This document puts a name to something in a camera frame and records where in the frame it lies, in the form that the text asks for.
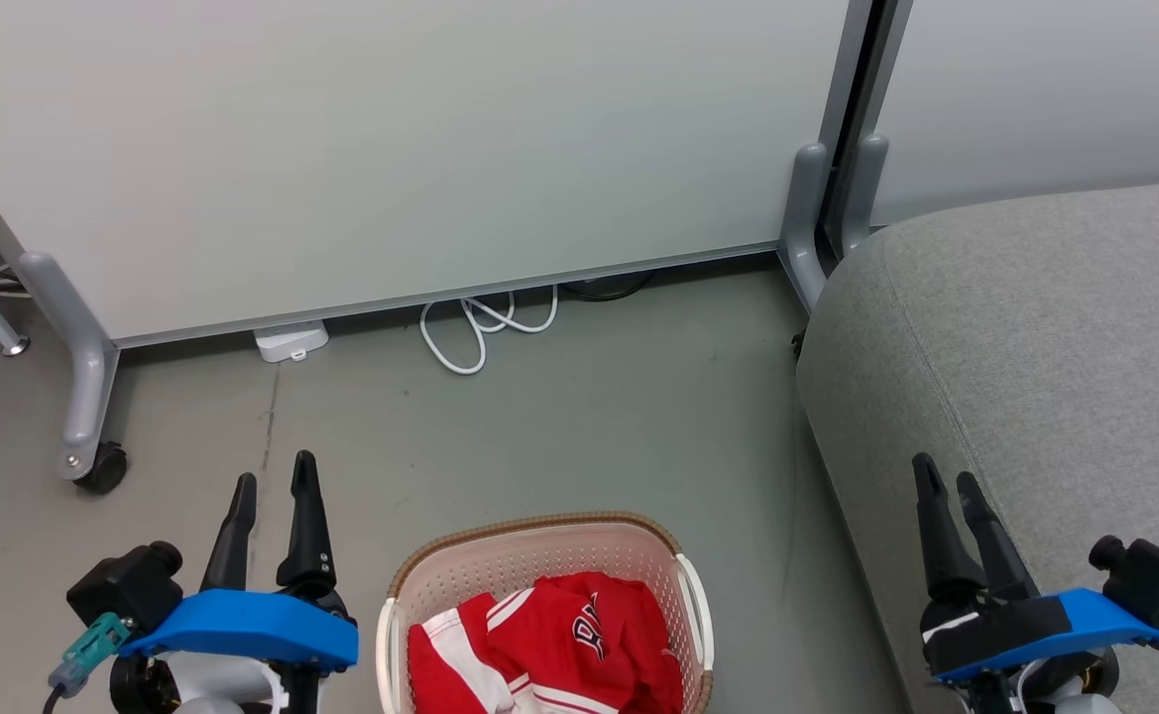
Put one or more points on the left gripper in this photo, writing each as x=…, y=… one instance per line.
x=291, y=686

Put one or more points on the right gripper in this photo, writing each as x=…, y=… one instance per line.
x=995, y=630

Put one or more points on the red white shirt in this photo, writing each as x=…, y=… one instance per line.
x=559, y=645

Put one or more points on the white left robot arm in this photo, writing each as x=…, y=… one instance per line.
x=207, y=706

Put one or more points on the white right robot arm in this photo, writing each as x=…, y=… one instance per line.
x=1085, y=704

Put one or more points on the grey fabric sofa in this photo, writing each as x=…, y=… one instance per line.
x=1035, y=347

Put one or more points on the black caster wheel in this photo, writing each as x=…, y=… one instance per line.
x=103, y=468

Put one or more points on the white power adapter box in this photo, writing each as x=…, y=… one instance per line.
x=291, y=341

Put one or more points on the grey partition leg with caster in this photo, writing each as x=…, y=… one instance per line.
x=83, y=377

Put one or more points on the beige plastic laundry basket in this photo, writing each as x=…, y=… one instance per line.
x=539, y=555

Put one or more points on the large white partition panel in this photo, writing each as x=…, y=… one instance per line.
x=391, y=149

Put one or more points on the narrow white partition panel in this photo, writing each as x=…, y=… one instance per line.
x=1035, y=89

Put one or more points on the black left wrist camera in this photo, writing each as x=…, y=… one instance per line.
x=128, y=587

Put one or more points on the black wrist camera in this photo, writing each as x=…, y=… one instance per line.
x=128, y=587
x=1154, y=580

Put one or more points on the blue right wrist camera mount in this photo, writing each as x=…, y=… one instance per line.
x=1104, y=620

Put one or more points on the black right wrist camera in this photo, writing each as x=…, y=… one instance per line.
x=1154, y=580

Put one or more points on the teal left camera connector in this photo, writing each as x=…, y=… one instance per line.
x=91, y=650

